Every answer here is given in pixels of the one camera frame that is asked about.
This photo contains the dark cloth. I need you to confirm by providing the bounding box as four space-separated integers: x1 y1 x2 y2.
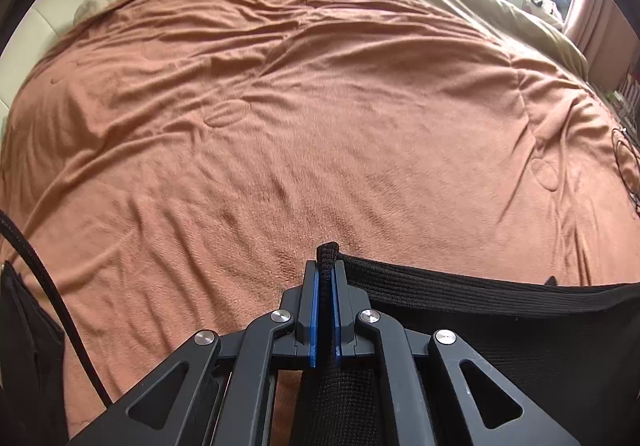
0 261 68 446

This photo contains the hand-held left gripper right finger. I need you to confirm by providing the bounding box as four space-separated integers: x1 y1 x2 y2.
332 260 581 446

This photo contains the orange-brown blanket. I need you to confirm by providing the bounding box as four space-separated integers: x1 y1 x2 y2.
0 0 640 439

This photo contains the coiled thin black cable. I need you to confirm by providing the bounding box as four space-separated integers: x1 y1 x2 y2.
610 126 640 217

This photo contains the pink curtain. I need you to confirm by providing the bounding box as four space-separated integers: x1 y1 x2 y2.
562 0 636 86

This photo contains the black braided cable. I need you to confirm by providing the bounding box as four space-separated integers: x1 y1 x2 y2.
0 208 113 407

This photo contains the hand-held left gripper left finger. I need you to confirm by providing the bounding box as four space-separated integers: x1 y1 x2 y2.
65 260 321 446

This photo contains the black knit sweater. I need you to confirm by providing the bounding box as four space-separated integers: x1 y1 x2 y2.
292 242 640 446

